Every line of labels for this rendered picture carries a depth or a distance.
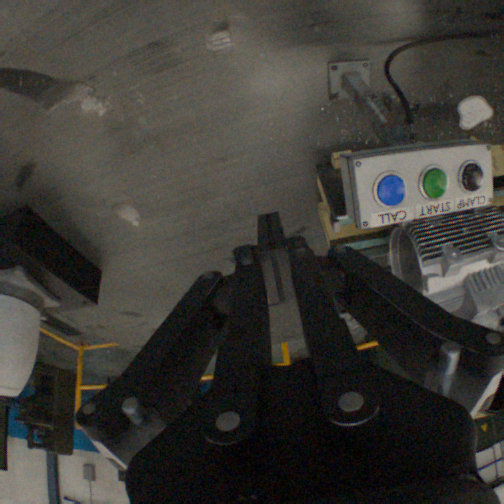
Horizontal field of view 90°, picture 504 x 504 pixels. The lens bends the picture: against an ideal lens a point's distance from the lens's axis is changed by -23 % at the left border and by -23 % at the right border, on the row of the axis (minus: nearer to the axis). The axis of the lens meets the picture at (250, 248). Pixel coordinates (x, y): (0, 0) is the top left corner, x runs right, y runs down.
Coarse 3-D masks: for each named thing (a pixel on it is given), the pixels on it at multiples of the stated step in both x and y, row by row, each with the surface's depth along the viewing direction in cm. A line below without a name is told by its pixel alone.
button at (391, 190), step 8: (384, 176) 28; (392, 176) 27; (384, 184) 28; (392, 184) 28; (400, 184) 28; (384, 192) 28; (392, 192) 28; (400, 192) 28; (384, 200) 28; (392, 200) 28; (400, 200) 28
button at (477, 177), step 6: (468, 168) 27; (474, 168) 27; (480, 168) 27; (462, 174) 27; (468, 174) 27; (474, 174) 27; (480, 174) 27; (462, 180) 27; (468, 180) 27; (474, 180) 27; (480, 180) 27; (468, 186) 27; (474, 186) 27; (480, 186) 27
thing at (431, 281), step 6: (402, 222) 50; (408, 222) 50; (390, 264) 61; (426, 276) 44; (432, 276) 44; (438, 276) 43; (426, 282) 44; (432, 282) 43; (438, 282) 43; (426, 288) 44; (432, 288) 44; (438, 288) 44
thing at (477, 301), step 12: (468, 276) 44; (480, 276) 44; (492, 276) 43; (468, 288) 44; (480, 288) 43; (492, 288) 42; (468, 300) 44; (480, 300) 42; (492, 300) 41; (456, 312) 49; (468, 312) 44; (480, 312) 41; (492, 312) 49; (480, 324) 48
